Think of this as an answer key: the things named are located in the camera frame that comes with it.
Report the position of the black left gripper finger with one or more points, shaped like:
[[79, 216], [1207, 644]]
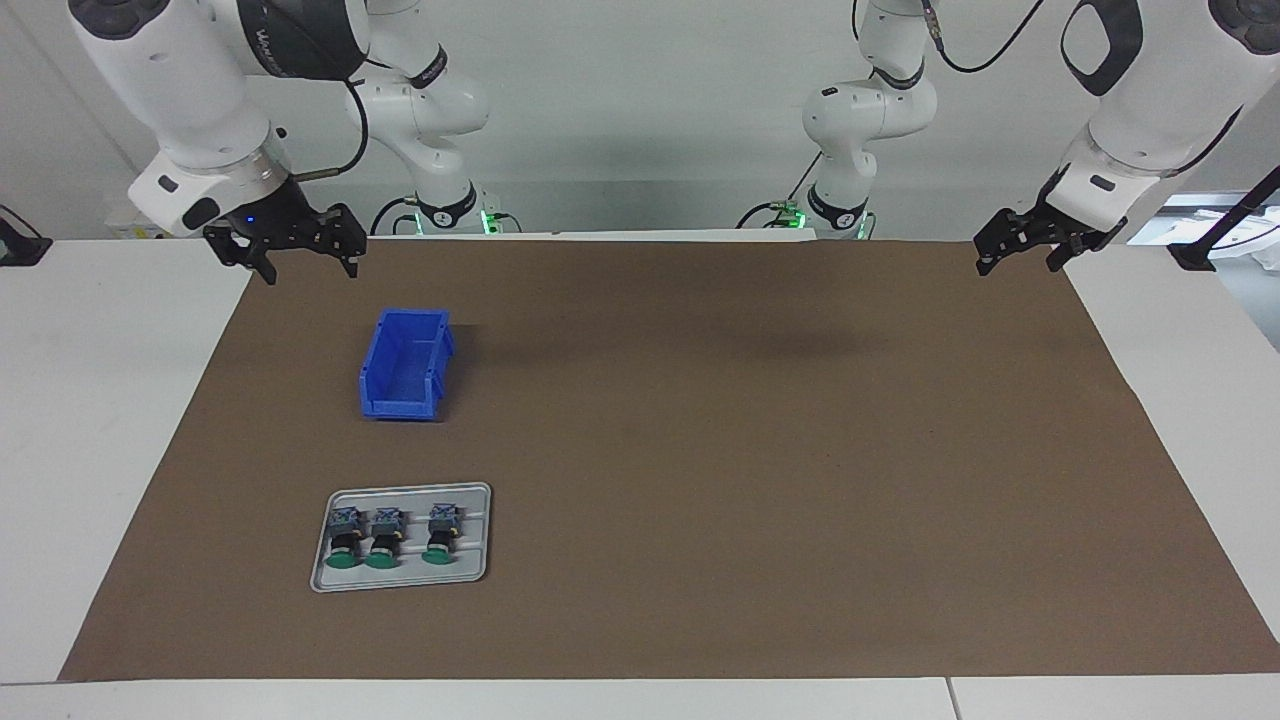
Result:
[[1062, 258], [987, 262]]

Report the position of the brown table mat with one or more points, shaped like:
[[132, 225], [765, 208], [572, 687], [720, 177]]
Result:
[[700, 500]]

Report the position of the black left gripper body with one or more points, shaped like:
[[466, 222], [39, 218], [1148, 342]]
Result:
[[1035, 228]]

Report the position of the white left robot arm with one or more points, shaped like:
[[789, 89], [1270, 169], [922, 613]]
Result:
[[1160, 100]]

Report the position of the green push button switch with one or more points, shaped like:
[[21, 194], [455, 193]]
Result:
[[385, 545], [440, 540], [345, 545]]

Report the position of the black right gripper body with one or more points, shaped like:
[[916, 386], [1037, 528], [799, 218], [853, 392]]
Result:
[[275, 222]]

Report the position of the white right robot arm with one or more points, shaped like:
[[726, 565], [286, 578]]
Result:
[[180, 90]]

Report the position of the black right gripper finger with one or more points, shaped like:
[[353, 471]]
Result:
[[350, 262], [263, 267]]

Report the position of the blue plastic storage bin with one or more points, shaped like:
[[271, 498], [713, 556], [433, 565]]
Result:
[[405, 362]]

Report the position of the white background equipment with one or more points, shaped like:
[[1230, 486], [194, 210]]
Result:
[[1185, 212]]

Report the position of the grey metal tray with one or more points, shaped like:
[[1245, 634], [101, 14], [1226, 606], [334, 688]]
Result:
[[472, 572]]

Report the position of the black clamp stand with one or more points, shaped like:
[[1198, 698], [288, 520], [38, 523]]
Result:
[[1195, 255], [20, 248]]

